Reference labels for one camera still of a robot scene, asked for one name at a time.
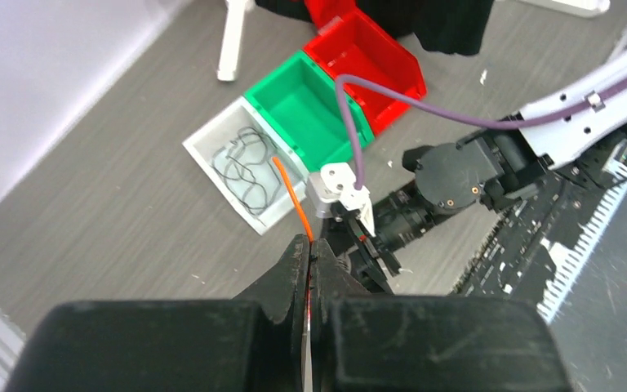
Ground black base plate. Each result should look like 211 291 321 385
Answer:
451 160 627 308

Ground red t-shirt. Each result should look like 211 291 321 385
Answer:
304 0 357 30

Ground black thin cable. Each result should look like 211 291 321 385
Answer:
211 126 285 217

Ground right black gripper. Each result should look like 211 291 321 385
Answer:
324 184 452 295

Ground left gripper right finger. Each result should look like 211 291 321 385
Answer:
309 239 573 391

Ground orange cable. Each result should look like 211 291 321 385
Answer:
271 156 316 244

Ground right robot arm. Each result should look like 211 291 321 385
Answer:
309 43 627 293

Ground white plastic bin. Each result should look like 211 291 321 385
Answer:
182 96 309 235

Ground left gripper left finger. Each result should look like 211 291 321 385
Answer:
5 234 310 391

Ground black t-shirt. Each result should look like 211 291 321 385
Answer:
255 0 495 56

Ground red plastic bin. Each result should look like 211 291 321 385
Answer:
304 7 427 136

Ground green plastic bin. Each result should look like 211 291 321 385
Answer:
244 51 353 172

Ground metal clothes rack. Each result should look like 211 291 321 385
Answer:
216 1 627 82

